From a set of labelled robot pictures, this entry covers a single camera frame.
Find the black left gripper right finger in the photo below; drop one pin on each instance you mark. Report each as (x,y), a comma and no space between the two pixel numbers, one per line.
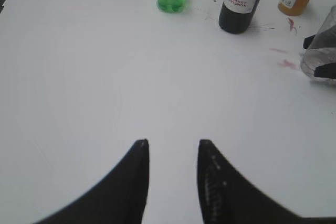
(226,196)

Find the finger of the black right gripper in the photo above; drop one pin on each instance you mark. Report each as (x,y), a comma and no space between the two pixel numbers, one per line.
(307,42)
(326,71)

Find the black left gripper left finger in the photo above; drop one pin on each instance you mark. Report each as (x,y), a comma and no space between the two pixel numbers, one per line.
(120,197)

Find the transparent plastic cup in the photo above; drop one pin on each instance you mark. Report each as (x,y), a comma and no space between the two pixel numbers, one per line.
(322,49)

